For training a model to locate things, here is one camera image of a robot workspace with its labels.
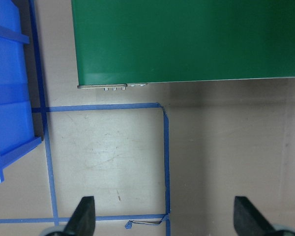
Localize green conveyor belt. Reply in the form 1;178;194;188
71;0;295;89

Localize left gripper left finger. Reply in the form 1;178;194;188
63;196;95;236

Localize left blue bin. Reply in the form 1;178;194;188
0;0;41;183

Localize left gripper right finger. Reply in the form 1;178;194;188
233;196;276;236

